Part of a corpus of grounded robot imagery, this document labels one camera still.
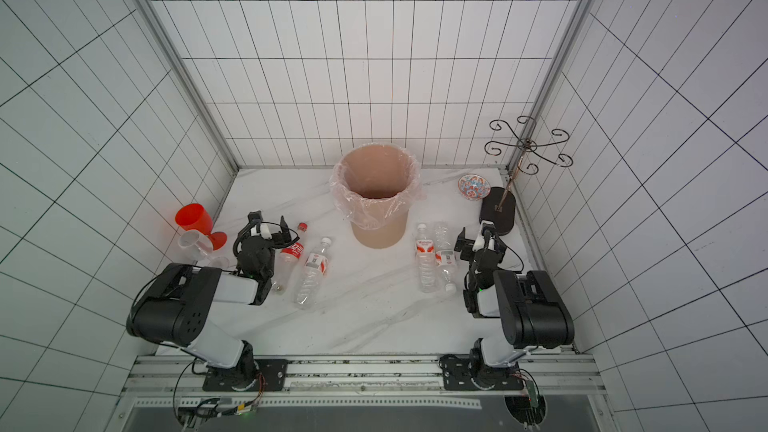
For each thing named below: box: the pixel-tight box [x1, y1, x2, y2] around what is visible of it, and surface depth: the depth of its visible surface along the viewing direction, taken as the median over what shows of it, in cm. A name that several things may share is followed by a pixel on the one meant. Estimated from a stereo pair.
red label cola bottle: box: [274, 223, 308, 295], surface depth 92 cm
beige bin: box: [336, 144, 418, 249], surface depth 86 cm
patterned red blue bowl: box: [458, 173, 491, 201], surface depth 112 cm
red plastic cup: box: [174, 203, 228, 251], surface depth 89 cm
